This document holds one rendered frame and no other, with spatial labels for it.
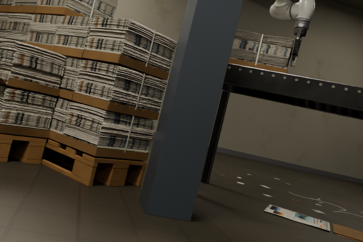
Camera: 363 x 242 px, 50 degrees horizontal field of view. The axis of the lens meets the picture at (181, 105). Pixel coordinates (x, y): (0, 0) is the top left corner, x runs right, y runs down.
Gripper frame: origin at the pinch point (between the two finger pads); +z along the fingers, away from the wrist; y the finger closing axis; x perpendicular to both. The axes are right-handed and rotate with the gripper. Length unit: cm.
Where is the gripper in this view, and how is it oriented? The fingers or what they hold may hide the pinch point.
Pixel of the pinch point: (293, 60)
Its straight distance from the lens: 254.8
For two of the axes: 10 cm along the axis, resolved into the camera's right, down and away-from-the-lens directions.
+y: -3.4, -1.0, -9.3
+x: 9.1, 2.1, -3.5
